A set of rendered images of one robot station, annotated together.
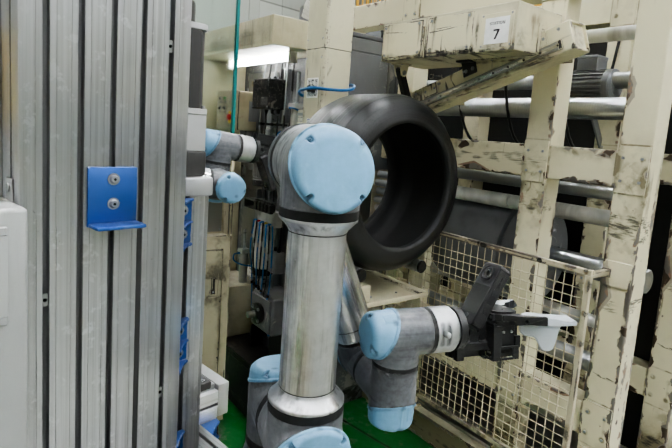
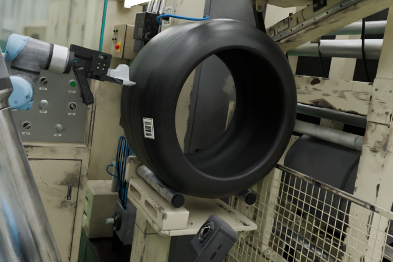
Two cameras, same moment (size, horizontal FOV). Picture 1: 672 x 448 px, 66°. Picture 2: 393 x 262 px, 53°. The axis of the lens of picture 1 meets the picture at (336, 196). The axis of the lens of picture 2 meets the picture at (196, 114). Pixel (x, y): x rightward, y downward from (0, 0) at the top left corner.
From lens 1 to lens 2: 0.54 m
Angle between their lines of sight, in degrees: 9
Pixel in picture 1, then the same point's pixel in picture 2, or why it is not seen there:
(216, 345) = (69, 246)
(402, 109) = (234, 34)
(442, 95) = (292, 30)
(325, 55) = not seen: outside the picture
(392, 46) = not seen: outside the picture
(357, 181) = not seen: outside the picture
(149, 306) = not seen: outside the picture
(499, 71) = (347, 3)
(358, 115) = (185, 35)
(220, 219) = (83, 133)
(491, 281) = (203, 247)
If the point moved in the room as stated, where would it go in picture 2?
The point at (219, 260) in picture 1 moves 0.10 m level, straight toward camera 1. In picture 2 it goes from (77, 169) to (71, 175)
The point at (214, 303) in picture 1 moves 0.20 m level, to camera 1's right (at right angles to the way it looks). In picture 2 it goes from (69, 208) to (111, 217)
